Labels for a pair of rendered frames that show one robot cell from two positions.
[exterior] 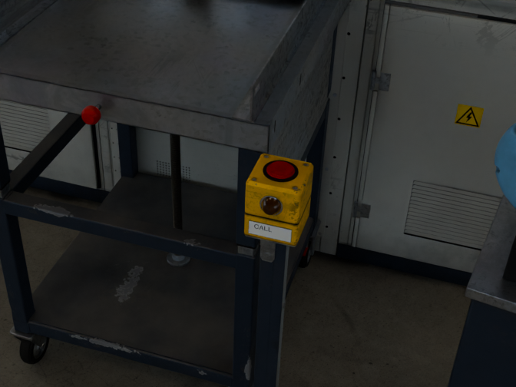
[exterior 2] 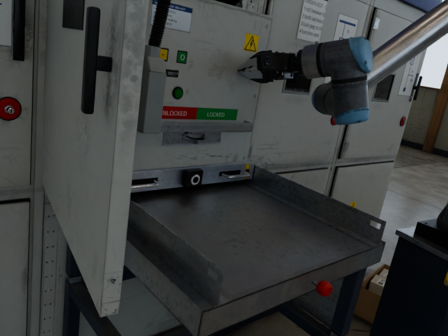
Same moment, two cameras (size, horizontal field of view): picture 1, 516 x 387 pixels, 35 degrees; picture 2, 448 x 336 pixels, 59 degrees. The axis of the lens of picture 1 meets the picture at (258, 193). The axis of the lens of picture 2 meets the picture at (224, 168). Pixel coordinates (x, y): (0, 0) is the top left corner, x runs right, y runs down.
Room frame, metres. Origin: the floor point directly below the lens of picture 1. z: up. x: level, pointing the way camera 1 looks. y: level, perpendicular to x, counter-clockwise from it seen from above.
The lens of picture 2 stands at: (1.00, 1.07, 1.26)
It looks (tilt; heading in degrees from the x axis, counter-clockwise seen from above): 16 degrees down; 302
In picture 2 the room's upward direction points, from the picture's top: 9 degrees clockwise
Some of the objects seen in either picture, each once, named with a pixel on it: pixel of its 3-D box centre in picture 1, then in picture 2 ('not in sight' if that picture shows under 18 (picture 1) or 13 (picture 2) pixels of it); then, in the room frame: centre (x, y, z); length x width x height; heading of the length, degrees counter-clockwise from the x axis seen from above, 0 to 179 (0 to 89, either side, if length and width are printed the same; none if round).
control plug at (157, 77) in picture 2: not in sight; (147, 94); (1.67, 0.37, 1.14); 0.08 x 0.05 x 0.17; 165
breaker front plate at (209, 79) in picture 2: not in sight; (200, 91); (1.69, 0.15, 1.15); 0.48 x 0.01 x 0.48; 75
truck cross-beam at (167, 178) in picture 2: not in sight; (185, 174); (1.70, 0.15, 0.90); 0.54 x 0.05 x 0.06; 75
